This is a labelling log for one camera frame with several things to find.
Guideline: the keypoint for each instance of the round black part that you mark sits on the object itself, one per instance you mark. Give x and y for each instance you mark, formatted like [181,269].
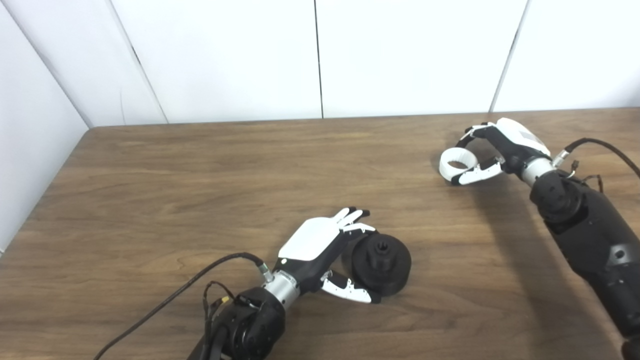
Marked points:
[392,272]

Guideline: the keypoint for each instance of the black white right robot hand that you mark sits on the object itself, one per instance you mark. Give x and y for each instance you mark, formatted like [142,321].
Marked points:
[517,145]

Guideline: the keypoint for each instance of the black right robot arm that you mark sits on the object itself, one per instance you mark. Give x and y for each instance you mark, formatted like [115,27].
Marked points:
[595,235]

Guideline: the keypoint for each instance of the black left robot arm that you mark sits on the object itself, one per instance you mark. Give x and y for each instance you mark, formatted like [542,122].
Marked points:
[250,327]

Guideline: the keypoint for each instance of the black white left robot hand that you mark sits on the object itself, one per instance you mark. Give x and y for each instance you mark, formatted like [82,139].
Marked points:
[312,240]

